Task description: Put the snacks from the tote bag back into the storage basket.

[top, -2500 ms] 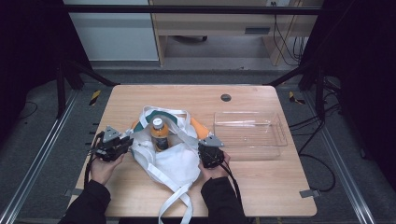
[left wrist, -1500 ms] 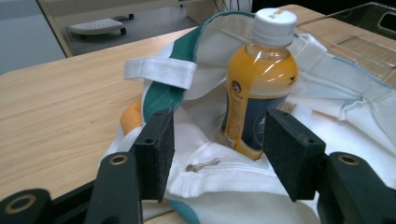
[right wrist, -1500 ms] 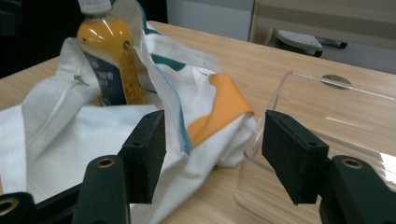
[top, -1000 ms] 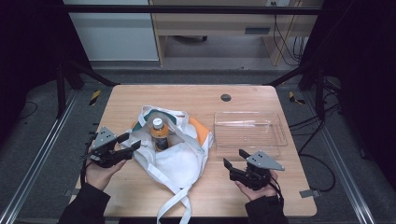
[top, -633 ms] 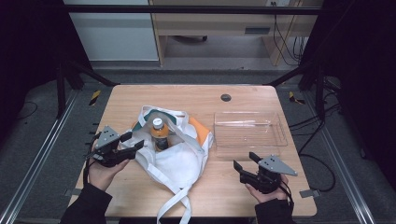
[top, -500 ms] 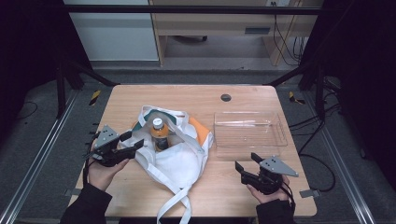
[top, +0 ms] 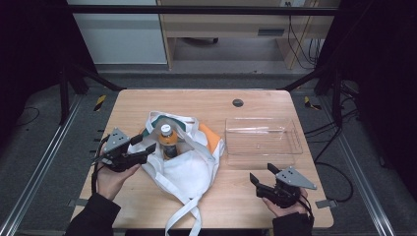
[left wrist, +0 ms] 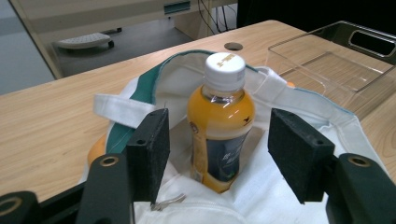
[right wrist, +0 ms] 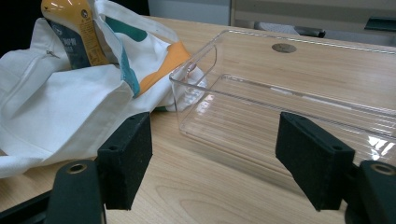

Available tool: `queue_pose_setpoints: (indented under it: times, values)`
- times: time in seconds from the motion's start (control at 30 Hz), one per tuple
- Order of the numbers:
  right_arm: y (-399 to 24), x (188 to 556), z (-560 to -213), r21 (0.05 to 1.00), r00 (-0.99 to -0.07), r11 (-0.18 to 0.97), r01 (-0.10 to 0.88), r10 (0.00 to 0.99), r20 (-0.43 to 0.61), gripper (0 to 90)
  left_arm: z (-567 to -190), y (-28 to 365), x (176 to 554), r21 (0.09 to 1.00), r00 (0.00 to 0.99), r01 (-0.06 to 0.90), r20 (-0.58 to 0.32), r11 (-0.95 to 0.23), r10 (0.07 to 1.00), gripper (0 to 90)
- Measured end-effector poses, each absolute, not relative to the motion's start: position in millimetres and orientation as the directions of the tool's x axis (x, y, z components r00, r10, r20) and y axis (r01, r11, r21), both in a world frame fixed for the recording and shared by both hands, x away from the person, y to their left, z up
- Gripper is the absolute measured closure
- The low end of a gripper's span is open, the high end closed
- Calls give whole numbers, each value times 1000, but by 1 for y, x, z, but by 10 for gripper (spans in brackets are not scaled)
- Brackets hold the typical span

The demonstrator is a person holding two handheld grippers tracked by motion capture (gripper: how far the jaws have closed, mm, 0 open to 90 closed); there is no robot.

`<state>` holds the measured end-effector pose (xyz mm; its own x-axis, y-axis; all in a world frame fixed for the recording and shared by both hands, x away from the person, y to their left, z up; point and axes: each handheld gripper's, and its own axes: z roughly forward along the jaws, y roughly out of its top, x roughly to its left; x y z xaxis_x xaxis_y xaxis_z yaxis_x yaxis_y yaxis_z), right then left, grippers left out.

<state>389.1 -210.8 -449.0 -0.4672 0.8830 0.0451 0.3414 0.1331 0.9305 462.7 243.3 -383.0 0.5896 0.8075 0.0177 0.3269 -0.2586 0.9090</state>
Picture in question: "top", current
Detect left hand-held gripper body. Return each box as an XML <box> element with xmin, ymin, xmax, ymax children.
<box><xmin>92</xmin><ymin>127</ymin><xmax>149</xmax><ymax>173</ymax></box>

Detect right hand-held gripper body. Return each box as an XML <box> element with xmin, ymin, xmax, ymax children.
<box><xmin>266</xmin><ymin>165</ymin><xmax>318</xmax><ymax>208</ymax></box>

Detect orange drink bottle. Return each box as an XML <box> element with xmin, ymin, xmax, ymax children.
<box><xmin>158</xmin><ymin>123</ymin><xmax>180</xmax><ymax>161</ymax></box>

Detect white patterned tote bag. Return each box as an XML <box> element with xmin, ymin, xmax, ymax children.
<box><xmin>127</xmin><ymin>110</ymin><xmax>226</xmax><ymax>236</ymax></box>

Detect person's right hand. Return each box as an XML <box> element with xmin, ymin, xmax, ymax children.
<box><xmin>262</xmin><ymin>188</ymin><xmax>309</xmax><ymax>218</ymax></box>

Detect person's left hand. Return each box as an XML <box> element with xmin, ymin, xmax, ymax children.
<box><xmin>95</xmin><ymin>161</ymin><xmax>142</xmax><ymax>202</ymax></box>

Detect clear plastic container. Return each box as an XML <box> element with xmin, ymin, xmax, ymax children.
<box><xmin>224</xmin><ymin>116</ymin><xmax>304</xmax><ymax>166</ymax></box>

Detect yellow black tape strip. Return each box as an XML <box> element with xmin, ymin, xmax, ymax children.
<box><xmin>93</xmin><ymin>94</ymin><xmax>107</xmax><ymax>112</ymax></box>
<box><xmin>303</xmin><ymin>95</ymin><xmax>323</xmax><ymax>111</ymax></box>

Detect white cabinet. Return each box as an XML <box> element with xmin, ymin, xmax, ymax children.
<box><xmin>66</xmin><ymin>0</ymin><xmax>168</xmax><ymax>65</ymax></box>

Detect grey drawer label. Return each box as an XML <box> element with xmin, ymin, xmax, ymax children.
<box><xmin>257</xmin><ymin>29</ymin><xmax>285</xmax><ymax>37</ymax></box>

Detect light wooden desk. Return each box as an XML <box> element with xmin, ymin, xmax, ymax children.
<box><xmin>156</xmin><ymin>0</ymin><xmax>342</xmax><ymax>71</ymax></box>

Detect right hand-held gripper cable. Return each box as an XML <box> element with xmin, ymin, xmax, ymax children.
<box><xmin>296</xmin><ymin>196</ymin><xmax>315</xmax><ymax>228</ymax></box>

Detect hand-held gripper cable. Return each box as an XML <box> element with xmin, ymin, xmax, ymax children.
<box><xmin>90</xmin><ymin>135</ymin><xmax>111</xmax><ymax>195</ymax></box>
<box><xmin>296</xmin><ymin>196</ymin><xmax>315</xmax><ymax>228</ymax></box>

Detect left hand-held gripper cable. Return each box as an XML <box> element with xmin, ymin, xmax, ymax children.
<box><xmin>90</xmin><ymin>135</ymin><xmax>111</xmax><ymax>195</ymax></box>

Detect grey metal bracket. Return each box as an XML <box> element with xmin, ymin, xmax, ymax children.
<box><xmin>67</xmin><ymin>198</ymin><xmax>89</xmax><ymax>208</ymax></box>
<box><xmin>315</xmin><ymin>199</ymin><xmax>338</xmax><ymax>209</ymax></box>

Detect aluminium floor rail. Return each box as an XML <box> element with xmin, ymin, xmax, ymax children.
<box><xmin>319</xmin><ymin>96</ymin><xmax>396</xmax><ymax>236</ymax></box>
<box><xmin>0</xmin><ymin>94</ymin><xmax>85</xmax><ymax>236</ymax></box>

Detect black metal frame strut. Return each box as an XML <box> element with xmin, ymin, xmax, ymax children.
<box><xmin>58</xmin><ymin>62</ymin><xmax>127</xmax><ymax>126</ymax></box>
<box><xmin>278</xmin><ymin>65</ymin><xmax>345</xmax><ymax>128</ymax></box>

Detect thin black floor cable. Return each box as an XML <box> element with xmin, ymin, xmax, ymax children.
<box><xmin>18</xmin><ymin>106</ymin><xmax>41</xmax><ymax>128</ymax></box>

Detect black cables at desk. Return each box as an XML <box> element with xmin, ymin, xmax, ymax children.
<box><xmin>286</xmin><ymin>1</ymin><xmax>325</xmax><ymax>71</ymax></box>

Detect black horizontal frame bar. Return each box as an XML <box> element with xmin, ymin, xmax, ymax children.
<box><xmin>65</xmin><ymin>4</ymin><xmax>340</xmax><ymax>17</ymax></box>

